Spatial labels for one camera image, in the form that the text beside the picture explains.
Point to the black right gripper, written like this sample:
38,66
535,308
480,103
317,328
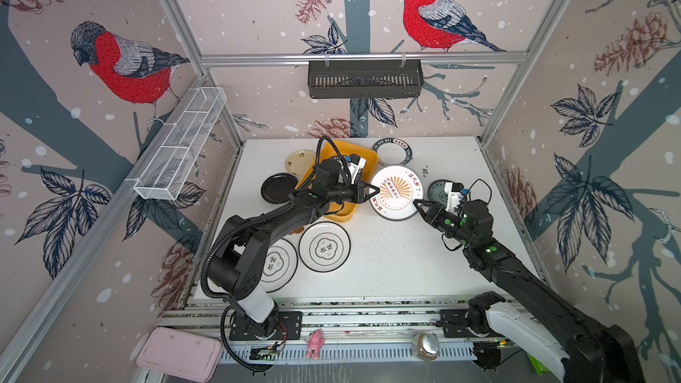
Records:
435,213

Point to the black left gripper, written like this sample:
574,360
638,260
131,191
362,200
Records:
358,194

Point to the orange sunburst plate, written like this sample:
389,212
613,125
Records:
399,188

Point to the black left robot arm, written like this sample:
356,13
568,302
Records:
233,268

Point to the white plate under arm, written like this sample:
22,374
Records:
281,264

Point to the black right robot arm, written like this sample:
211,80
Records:
571,345

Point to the yellow plastic bin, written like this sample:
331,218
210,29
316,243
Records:
330,169

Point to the blue floral green plate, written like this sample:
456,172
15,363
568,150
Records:
439,191

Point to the green rim plate far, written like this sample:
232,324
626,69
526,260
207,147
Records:
392,151

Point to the cream small plate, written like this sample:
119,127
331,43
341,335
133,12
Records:
299,162

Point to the white flower plate black rim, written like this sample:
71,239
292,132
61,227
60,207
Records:
324,247

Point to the black round plate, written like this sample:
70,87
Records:
277,188

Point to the pink small figurine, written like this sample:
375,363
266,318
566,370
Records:
315,344

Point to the green object at edge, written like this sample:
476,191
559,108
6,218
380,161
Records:
539,368

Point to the pink rectangular tray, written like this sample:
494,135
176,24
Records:
180,354

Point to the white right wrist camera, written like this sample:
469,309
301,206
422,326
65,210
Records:
454,195

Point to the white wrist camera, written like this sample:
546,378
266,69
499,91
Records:
356,165
454,195

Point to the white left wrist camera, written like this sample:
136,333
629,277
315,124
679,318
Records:
356,165

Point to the black hanging wire basket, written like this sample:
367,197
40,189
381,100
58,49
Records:
365,79

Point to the white wire mesh shelf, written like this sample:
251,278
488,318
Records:
164,177

